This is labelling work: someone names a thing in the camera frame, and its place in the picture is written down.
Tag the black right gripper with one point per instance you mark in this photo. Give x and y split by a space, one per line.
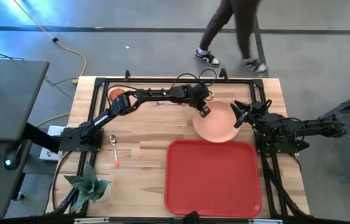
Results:
260 113

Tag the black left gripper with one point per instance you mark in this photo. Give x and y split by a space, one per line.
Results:
200 95

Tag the salmon pink plate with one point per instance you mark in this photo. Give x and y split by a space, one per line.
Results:
216 127

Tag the metal fork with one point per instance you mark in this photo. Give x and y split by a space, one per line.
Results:
162 103

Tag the orange faceted plastic cup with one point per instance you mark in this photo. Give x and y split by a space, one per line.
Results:
116 93

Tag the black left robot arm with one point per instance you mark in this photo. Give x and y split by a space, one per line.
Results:
150 95

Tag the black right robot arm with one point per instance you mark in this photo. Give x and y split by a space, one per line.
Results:
317 126

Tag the red plastic tray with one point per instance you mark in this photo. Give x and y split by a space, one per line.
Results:
212 180

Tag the person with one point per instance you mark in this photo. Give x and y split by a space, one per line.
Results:
243 25

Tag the green potted plant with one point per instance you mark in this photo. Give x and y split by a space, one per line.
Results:
87 186

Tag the white box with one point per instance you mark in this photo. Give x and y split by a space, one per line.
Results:
48 152

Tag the black computer mouse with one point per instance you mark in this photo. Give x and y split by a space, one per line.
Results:
13 155

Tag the grey desk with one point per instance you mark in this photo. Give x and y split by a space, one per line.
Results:
3 102

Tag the black aluminium table frame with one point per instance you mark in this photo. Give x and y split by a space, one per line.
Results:
174 80

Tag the white bracket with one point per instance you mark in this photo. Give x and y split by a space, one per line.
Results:
265 221
92 220

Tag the blue-grey table frame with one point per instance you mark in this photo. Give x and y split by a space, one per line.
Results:
348 146

